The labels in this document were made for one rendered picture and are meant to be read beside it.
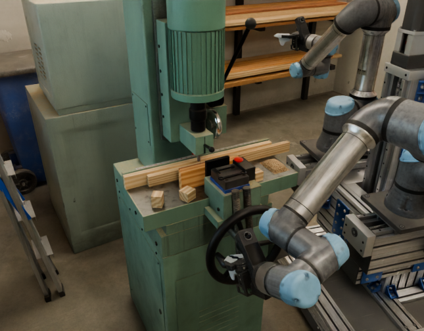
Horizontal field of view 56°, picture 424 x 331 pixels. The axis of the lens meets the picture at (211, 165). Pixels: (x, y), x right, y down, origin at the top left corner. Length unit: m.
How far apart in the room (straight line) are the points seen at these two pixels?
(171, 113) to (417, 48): 0.88
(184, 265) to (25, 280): 1.28
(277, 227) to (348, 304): 1.08
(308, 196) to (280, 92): 3.87
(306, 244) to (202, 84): 0.58
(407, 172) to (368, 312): 0.77
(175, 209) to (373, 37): 1.08
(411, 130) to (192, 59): 0.62
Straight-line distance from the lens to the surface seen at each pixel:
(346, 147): 1.04
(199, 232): 1.38
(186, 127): 1.41
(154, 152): 1.56
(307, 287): 0.87
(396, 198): 1.51
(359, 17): 1.73
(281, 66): 4.06
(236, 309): 1.75
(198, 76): 1.24
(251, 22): 1.26
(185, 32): 1.21
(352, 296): 2.05
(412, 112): 1.04
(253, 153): 1.54
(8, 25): 3.52
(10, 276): 2.59
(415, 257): 1.67
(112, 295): 2.29
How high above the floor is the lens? 1.63
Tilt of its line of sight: 29 degrees down
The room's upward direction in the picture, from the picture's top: straight up
